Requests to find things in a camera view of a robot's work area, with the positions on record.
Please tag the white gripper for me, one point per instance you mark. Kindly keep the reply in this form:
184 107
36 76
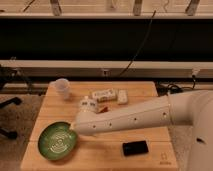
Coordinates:
88 104

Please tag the green ceramic bowl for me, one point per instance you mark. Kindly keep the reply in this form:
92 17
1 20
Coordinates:
57 140

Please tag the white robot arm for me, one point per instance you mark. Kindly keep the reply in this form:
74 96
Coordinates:
188 108

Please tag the brown sausage snack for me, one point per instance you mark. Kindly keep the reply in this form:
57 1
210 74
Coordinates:
103 110

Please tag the clear plastic cup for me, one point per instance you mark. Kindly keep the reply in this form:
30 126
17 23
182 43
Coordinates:
62 87

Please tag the small white packet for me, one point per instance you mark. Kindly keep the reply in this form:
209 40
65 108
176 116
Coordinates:
122 97

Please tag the black smartphone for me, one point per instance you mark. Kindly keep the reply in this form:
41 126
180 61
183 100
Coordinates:
135 148

